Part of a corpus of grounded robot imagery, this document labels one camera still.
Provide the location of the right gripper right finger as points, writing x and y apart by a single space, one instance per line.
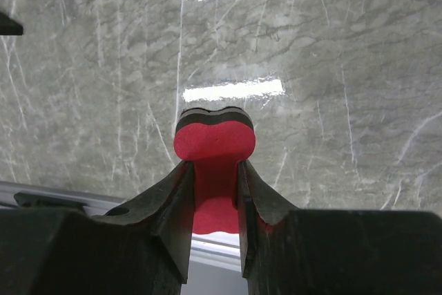
287 250

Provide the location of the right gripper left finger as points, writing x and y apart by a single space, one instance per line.
51 246

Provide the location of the red black eraser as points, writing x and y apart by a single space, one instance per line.
215 142

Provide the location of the white whiteboard black frame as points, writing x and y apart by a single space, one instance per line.
9 27

